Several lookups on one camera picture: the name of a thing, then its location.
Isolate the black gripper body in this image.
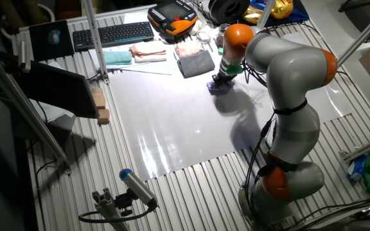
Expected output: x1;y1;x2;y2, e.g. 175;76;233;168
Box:
211;73;236;88

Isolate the purple fluffy cloth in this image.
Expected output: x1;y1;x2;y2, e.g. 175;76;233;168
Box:
206;80;236;96

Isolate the pink fluffy cloth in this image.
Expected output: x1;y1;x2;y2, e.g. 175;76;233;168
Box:
174;39;204;59

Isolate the blue cloth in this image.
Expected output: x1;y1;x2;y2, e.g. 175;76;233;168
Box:
236;0;311;30

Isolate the teal cloth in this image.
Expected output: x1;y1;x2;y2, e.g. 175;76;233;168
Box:
103;50;133;66

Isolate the dark grey towel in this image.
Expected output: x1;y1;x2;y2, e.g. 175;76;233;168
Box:
176;49;216;80

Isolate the clear glass with brown powder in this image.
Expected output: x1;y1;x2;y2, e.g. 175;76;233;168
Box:
214;23;231;49

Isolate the clear glass with water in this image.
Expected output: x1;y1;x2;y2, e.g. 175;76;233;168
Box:
196;30;212;45

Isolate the white egg-shaped object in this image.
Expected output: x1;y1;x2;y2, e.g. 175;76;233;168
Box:
189;19;202;35

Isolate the black round device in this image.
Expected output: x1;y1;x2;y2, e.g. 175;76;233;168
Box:
207;0;252;26

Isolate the gold shiny figure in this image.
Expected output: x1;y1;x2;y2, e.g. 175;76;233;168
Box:
242;4;270;26

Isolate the grey glossy table sheet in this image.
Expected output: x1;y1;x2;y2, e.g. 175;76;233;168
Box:
107;31;355;182

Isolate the cream folded towel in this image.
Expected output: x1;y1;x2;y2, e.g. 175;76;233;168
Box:
129;40;168;64

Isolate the black and orange teach pendant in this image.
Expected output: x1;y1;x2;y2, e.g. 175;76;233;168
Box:
146;0;200;37

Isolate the golden piggy bank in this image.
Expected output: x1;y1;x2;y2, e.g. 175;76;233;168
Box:
270;0;295;21

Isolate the black keyboard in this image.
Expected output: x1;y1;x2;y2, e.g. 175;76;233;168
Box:
72;21;155;53

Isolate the aluminium slanted bar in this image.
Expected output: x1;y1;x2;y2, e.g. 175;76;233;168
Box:
336;1;370;67
342;131;370;163
0;44;71;169

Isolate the blue and white packet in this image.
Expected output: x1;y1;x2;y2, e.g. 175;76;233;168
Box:
347;153;369;182

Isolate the black monitor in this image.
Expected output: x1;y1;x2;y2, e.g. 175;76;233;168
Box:
13;60;100;120

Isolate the black mouse pad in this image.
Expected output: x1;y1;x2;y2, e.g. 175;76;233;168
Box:
28;19;76;63

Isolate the short aluminium profile stand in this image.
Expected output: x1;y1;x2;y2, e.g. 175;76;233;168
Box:
91;187;131;231

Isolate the dark computer mouse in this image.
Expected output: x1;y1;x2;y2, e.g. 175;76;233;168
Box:
47;29;62;46

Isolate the green gripper mount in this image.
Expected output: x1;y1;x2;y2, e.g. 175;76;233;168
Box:
224;64;244;77

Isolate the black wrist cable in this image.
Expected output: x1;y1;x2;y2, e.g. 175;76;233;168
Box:
241;60;269;89

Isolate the black cable with connector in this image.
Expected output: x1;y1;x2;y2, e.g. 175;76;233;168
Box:
244;112;276;225

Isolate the aluminium frame post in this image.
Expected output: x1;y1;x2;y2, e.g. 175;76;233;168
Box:
82;0;110;85
256;0;276;30

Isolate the silver camera with blue end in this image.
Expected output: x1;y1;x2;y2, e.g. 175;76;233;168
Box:
118;167;159;209

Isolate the black camera clamp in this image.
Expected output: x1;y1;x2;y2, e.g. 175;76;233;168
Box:
113;188;135;217

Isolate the black camera cable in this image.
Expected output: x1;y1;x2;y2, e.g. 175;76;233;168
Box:
78;205;157;224

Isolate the silver cylinder camera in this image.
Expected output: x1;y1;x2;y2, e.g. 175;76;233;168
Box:
17;39;32;74

